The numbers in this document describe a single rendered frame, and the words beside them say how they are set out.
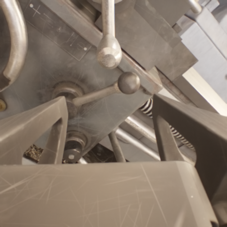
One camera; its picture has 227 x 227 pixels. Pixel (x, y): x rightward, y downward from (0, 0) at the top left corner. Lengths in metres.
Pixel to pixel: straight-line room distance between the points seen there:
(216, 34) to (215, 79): 0.15
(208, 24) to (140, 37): 0.35
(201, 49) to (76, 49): 0.41
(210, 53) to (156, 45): 0.35
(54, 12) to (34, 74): 0.11
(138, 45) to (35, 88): 0.20
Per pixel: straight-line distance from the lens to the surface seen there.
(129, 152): 0.74
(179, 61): 0.52
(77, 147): 0.42
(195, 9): 0.58
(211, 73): 0.71
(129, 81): 0.28
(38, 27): 0.35
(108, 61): 0.19
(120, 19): 0.33
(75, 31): 0.33
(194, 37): 0.64
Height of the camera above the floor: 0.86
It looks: 26 degrees down
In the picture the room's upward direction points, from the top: 47 degrees clockwise
